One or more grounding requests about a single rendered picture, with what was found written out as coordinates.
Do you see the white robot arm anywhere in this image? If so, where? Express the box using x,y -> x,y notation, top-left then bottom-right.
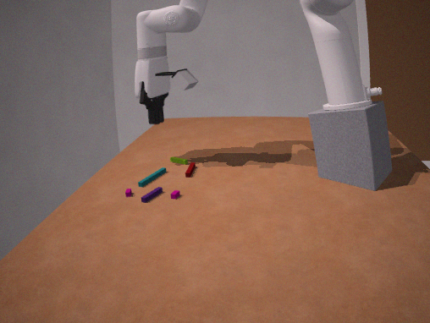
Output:
136,0 -> 382,111

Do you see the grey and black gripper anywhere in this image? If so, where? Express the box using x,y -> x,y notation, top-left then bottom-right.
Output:
135,56 -> 170,124

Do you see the turquoise rod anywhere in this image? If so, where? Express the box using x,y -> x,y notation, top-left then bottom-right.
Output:
138,167 -> 166,187

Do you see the lime green rod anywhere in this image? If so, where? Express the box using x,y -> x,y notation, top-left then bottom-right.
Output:
170,157 -> 188,164

